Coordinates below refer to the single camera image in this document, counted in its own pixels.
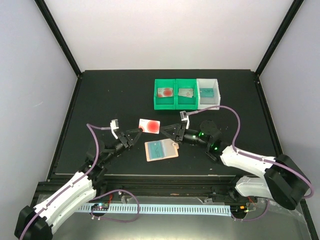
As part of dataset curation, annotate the beige card holder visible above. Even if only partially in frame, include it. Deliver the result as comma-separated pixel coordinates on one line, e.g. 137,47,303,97
144,138,179,162

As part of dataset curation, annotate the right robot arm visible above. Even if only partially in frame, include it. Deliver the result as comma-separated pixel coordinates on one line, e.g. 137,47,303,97
160,120,312,210

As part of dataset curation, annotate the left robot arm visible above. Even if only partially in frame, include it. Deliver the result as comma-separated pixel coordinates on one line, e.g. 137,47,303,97
14,128,143,240

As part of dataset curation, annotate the teal card in holder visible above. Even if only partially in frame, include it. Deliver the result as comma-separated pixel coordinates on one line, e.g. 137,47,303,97
147,141,164,160

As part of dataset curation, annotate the red circle card in bin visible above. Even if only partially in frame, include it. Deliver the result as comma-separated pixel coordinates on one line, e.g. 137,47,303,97
156,88,166,98

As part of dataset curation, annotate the grey patterned card in bin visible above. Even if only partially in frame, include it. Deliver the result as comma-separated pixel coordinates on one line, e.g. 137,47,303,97
178,88,194,98

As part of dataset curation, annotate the teal card in bin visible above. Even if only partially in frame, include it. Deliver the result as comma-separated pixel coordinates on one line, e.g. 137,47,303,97
199,87,215,98

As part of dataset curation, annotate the left green bin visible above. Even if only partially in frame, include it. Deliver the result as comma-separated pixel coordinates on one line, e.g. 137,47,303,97
153,78,177,111

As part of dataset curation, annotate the green bin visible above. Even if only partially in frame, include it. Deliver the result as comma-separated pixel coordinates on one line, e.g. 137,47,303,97
153,78,177,111
175,78,198,110

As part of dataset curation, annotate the middle green bin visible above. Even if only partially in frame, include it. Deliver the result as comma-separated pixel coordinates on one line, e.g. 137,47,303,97
175,78,198,110

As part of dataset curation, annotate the white bin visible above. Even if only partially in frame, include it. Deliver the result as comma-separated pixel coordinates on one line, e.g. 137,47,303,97
196,78,221,110

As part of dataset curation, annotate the left small circuit board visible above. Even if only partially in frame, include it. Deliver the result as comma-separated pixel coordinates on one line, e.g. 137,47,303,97
91,203,109,211

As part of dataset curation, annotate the small circuit board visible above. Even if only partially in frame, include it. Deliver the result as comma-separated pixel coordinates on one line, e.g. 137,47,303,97
91,203,109,211
230,205,251,214

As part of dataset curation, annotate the right small circuit board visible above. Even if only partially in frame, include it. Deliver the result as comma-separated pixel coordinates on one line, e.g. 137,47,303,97
230,205,251,214

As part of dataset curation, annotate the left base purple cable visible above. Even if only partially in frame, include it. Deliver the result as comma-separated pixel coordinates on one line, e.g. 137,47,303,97
89,189,141,223

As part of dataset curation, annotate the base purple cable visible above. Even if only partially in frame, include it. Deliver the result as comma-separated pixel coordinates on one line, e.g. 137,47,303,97
89,189,141,223
231,197,271,223

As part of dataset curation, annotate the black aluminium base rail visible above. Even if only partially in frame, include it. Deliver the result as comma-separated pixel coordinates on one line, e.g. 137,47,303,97
47,174,293,198

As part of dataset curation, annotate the white slotted cable duct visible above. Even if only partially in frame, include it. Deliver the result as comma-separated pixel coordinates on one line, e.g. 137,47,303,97
76,203,232,217

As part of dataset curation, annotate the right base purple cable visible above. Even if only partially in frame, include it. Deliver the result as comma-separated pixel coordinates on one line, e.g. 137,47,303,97
231,197,271,223

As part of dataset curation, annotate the right black frame post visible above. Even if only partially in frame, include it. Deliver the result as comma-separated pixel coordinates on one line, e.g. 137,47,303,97
255,0,304,77

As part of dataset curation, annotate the black frame post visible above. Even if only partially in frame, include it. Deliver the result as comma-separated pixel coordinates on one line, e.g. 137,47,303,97
255,0,304,77
34,0,82,78

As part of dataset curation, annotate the left black frame post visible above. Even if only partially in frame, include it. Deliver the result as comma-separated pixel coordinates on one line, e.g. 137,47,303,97
34,0,82,78

